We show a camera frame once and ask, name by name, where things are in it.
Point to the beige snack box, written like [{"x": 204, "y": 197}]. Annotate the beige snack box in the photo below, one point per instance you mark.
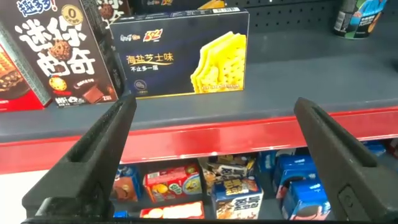
[{"x": 228, "y": 168}]

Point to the red cartoon snack box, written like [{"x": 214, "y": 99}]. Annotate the red cartoon snack box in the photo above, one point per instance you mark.
[
  {"x": 174, "y": 211},
  {"x": 174, "y": 183}
]

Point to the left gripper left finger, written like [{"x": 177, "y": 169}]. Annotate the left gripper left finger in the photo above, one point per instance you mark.
[{"x": 90, "y": 161}]

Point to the black cookie box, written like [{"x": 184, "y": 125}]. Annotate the black cookie box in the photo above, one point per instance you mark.
[
  {"x": 59, "y": 53},
  {"x": 109, "y": 34}
]

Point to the blue brown cookie box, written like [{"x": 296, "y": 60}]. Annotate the blue brown cookie box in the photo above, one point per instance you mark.
[{"x": 126, "y": 185}]

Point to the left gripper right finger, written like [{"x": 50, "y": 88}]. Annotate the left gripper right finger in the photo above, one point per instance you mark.
[{"x": 342, "y": 161}]

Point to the dark blue cracker box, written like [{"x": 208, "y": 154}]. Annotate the dark blue cracker box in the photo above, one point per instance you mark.
[
  {"x": 174, "y": 53},
  {"x": 177, "y": 3}
]

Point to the blue white cookie box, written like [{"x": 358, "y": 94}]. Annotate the blue white cookie box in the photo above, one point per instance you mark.
[{"x": 237, "y": 199}]

